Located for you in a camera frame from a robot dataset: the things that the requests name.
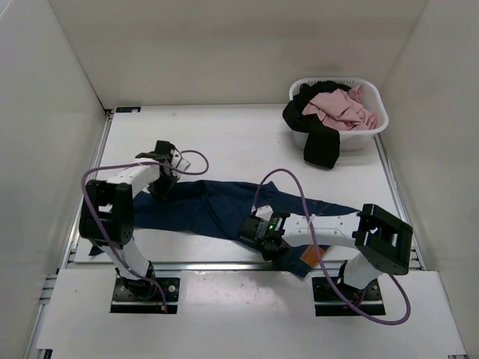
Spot dark blue denim jeans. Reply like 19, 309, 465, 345
88, 179, 362, 280

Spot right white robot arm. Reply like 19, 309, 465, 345
239, 203, 413, 299

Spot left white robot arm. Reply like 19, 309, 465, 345
79, 141, 191, 299

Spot black trousers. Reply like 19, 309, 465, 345
282, 81, 351, 169

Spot dark label sticker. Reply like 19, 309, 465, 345
115, 106, 141, 113

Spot white plastic laundry basket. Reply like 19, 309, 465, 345
289, 76, 389, 152

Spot pink garment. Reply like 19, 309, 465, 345
302, 84, 377, 131

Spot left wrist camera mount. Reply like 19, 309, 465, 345
170, 150, 191, 173

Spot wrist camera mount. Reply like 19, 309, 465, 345
170, 150, 191, 173
251, 205, 274, 221

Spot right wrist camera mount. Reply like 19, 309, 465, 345
251, 205, 274, 221

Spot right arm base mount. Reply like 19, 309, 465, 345
311, 277, 385, 317

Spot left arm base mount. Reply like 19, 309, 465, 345
110, 277, 180, 314

